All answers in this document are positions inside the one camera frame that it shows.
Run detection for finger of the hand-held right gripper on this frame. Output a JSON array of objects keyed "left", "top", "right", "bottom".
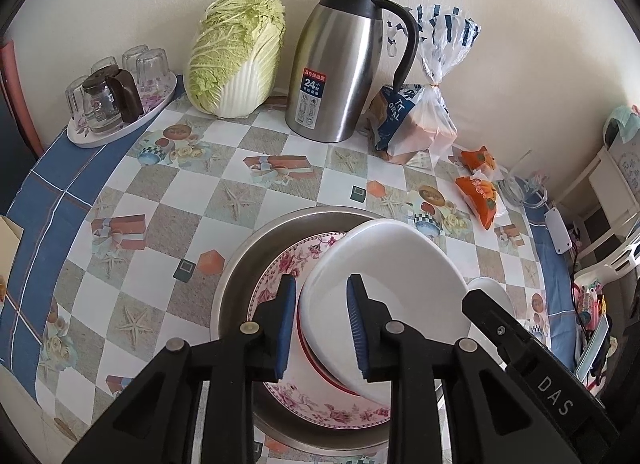
[{"left": 462, "top": 289, "right": 539, "bottom": 371}]

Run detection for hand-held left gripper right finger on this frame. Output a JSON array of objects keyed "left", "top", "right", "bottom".
[{"left": 346, "top": 273, "right": 543, "bottom": 464}]

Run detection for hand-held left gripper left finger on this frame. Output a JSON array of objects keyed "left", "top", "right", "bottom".
[{"left": 62, "top": 274, "right": 298, "bottom": 464}]

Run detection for red-rimmed white bowl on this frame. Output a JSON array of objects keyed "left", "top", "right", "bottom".
[{"left": 296, "top": 304, "right": 371, "bottom": 397}]

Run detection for white square bowl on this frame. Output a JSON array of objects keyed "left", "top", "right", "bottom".
[{"left": 297, "top": 218, "right": 472, "bottom": 402}]

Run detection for large stainless steel basin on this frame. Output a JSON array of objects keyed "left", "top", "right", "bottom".
[{"left": 210, "top": 207, "right": 446, "bottom": 445}]

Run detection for pink floral plate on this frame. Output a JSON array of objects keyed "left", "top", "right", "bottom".
[{"left": 248, "top": 231, "right": 393, "bottom": 427}]

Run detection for pink cluttered small items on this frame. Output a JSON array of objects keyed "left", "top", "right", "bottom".
[{"left": 574, "top": 279, "right": 621, "bottom": 385}]

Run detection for white power adapter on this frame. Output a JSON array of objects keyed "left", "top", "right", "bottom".
[{"left": 544, "top": 208, "right": 573, "bottom": 253}]

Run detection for orange snack packet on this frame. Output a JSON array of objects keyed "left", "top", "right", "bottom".
[
  {"left": 455, "top": 175, "right": 500, "bottom": 231},
  {"left": 459, "top": 145, "right": 498, "bottom": 176}
]

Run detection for white plastic chair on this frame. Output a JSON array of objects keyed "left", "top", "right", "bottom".
[{"left": 555, "top": 144, "right": 640, "bottom": 285}]

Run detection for clear glass cup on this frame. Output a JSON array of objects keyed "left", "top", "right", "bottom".
[{"left": 500, "top": 151, "right": 551, "bottom": 207}]

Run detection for bagged sliced bread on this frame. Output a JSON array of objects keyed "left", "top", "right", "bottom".
[{"left": 370, "top": 4, "right": 483, "bottom": 167}]

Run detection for teal round object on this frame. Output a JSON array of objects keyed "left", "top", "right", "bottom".
[{"left": 602, "top": 104, "right": 640, "bottom": 149}]

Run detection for white oval floral tray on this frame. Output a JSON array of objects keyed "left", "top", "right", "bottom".
[{"left": 66, "top": 74, "right": 178, "bottom": 148}]

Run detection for stainless steel thermos jug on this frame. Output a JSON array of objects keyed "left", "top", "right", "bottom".
[{"left": 285, "top": 0, "right": 421, "bottom": 143}]

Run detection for napa cabbage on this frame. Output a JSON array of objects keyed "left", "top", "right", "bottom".
[{"left": 183, "top": 0, "right": 287, "bottom": 119}]

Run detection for beige paper sheet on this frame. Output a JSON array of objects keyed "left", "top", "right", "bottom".
[{"left": 0, "top": 215, "right": 25, "bottom": 305}]

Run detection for dark blue cabinet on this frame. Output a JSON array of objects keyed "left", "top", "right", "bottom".
[{"left": 0, "top": 94, "right": 36, "bottom": 215}]

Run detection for red chair back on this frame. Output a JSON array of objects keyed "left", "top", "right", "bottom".
[{"left": 0, "top": 38, "right": 43, "bottom": 157}]

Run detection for glass teapot brown handle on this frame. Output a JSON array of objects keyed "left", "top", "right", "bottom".
[{"left": 81, "top": 65, "right": 145, "bottom": 132}]

